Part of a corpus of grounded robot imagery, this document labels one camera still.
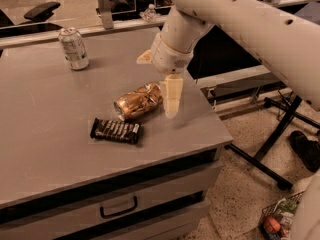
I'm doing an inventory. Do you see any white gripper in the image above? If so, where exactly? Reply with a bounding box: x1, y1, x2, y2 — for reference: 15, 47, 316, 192
136, 33, 193, 119

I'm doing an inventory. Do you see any orange soda can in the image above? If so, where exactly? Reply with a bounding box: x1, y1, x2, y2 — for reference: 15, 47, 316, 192
114, 82, 163, 121

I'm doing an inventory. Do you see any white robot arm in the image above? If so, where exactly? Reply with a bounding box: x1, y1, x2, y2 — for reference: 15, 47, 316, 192
150, 0, 320, 144

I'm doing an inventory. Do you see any black rxbar chocolate bar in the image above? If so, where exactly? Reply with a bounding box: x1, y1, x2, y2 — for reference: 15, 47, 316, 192
90, 118, 142, 144

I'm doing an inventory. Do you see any white green soda can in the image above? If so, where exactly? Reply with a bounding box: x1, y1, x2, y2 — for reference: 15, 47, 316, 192
58, 27, 89, 70

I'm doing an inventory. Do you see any clear plastic water bottle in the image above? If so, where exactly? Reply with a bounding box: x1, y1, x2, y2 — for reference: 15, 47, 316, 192
139, 4, 157, 22

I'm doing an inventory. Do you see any black office chair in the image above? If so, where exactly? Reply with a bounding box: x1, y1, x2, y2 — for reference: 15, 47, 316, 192
0, 0, 62, 28

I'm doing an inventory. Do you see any black shoe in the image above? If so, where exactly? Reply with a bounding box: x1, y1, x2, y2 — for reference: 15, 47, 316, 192
289, 131, 320, 172

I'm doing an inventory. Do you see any grey top drawer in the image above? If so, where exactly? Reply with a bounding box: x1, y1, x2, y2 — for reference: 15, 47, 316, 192
0, 162, 222, 240

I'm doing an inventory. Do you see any grey drawer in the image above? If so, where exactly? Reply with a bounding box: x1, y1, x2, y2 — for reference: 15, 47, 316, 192
0, 162, 222, 240
56, 197, 212, 240

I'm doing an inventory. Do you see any grey lower drawer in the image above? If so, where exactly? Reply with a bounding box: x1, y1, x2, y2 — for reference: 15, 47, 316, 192
56, 197, 212, 240

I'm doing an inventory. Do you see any black metal stand frame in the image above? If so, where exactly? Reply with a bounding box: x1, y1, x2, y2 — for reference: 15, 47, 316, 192
225, 95, 320, 190

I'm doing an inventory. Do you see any black drawer handle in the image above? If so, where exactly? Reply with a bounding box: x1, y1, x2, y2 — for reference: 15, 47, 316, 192
99, 196, 138, 219

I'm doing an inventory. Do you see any wire basket with groceries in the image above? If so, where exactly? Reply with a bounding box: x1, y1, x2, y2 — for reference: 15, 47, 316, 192
258, 192, 304, 240

